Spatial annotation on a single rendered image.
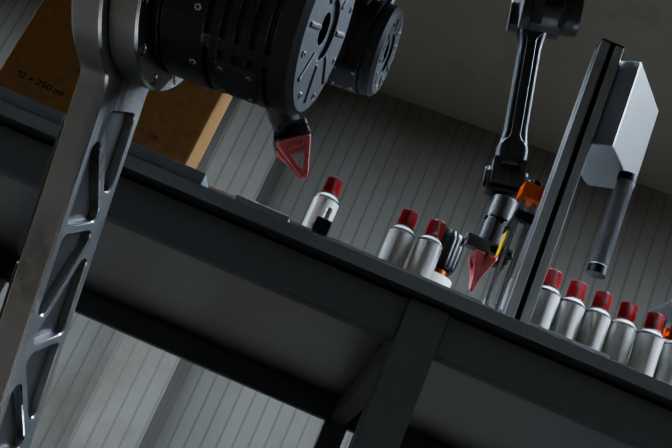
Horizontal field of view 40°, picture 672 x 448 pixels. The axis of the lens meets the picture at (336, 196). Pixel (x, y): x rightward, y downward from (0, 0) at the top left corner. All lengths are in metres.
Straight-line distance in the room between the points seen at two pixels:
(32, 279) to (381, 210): 3.92
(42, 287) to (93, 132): 0.16
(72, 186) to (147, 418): 3.48
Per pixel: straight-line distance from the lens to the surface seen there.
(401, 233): 1.77
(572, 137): 1.76
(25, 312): 0.94
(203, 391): 4.60
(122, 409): 4.39
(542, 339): 1.31
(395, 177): 4.85
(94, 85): 0.90
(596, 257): 1.76
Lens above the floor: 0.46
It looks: 19 degrees up
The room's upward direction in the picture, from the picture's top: 24 degrees clockwise
